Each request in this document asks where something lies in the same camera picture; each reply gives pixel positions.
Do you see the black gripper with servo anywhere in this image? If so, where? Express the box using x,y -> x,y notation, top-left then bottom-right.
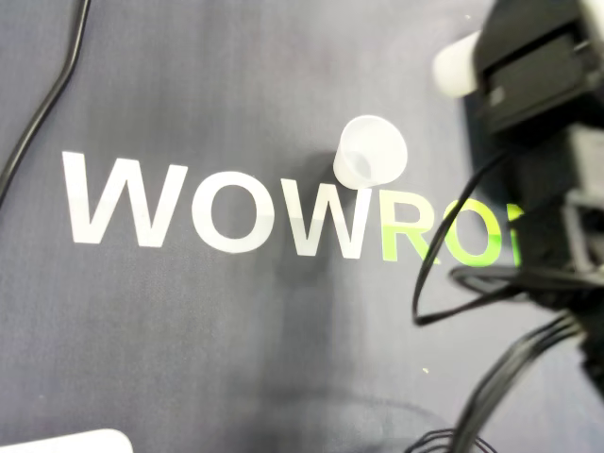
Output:
473,0 -> 604,139

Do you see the white plastic cylinder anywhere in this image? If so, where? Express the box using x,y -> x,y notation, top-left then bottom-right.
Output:
431,31 -> 483,100

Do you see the translucent white plastic cup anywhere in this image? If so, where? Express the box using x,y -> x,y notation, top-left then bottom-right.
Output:
332,114 -> 410,191

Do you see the grey mat with WOWROBO print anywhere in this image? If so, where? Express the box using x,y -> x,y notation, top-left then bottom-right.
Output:
0,0 -> 604,453

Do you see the white flat rounded object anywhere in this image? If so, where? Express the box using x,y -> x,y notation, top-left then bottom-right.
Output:
0,428 -> 135,453

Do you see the black looping arm cable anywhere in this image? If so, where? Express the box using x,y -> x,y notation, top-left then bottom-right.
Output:
411,149 -> 572,327

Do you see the thin black wire bundle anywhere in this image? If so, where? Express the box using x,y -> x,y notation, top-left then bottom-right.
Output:
409,314 -> 589,453

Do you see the black power cable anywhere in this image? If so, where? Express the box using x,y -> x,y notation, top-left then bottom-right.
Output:
0,0 -> 92,205

